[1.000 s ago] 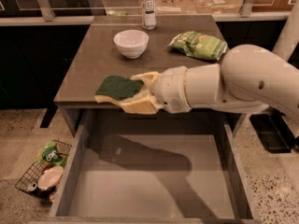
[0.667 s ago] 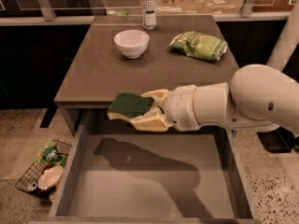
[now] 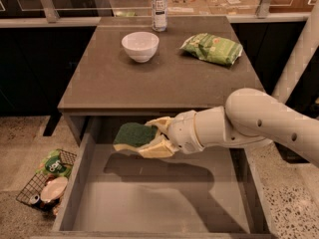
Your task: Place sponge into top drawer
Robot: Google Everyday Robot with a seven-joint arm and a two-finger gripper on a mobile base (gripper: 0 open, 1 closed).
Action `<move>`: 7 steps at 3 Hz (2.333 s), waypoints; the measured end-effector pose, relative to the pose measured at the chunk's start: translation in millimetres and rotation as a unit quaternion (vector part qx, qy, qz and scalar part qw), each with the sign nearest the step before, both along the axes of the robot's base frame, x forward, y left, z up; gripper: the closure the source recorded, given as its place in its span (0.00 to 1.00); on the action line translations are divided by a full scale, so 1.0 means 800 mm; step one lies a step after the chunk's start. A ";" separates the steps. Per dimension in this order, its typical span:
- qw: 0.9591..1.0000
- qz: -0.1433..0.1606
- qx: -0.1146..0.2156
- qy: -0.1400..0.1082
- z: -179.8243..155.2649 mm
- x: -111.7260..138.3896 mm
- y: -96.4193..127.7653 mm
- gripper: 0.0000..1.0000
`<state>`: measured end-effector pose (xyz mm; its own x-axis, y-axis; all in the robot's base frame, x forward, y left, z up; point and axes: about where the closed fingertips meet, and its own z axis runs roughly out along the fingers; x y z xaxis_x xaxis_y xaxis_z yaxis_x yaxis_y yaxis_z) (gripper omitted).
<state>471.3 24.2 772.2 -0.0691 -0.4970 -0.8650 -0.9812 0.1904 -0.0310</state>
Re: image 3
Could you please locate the open grey top drawer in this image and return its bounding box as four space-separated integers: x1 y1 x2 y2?
53 117 275 239

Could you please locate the white bowl in basket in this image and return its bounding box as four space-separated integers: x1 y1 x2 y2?
40 177 68 203

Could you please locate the black wire basket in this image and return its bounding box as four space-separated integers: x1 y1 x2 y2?
16 149 77 211

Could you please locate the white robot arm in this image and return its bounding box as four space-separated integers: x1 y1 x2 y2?
139 4 319 166

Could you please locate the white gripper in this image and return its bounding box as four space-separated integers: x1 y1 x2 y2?
138 111 203 158

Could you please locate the metal railing frame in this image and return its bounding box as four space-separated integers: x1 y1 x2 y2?
0 0 313 28

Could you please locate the green and yellow sponge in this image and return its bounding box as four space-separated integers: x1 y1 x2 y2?
113 122 158 151

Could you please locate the green snack bag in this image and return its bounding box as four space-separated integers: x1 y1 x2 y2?
180 33 243 67

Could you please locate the clear plastic water bottle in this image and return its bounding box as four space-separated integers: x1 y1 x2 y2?
152 0 167 32

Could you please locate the grey cabinet counter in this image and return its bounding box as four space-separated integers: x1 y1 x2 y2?
58 16 263 140

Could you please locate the white ceramic bowl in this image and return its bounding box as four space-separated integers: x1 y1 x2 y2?
122 32 160 63

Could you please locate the green chip bag in basket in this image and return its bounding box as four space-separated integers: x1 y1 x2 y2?
36 149 72 177

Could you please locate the soda can in basket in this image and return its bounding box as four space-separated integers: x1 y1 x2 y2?
29 194 41 206

